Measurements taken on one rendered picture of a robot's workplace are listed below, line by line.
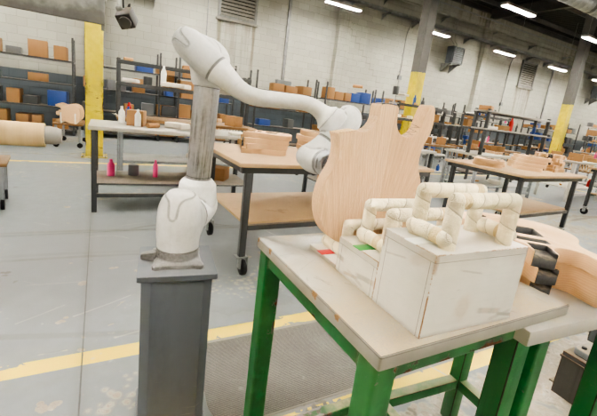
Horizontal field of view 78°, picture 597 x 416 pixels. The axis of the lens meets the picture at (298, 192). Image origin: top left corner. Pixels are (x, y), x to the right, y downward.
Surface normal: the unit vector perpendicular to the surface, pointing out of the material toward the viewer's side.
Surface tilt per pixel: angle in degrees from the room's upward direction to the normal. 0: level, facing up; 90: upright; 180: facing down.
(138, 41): 90
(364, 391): 90
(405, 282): 90
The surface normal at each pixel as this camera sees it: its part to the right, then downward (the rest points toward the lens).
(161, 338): 0.34, 0.25
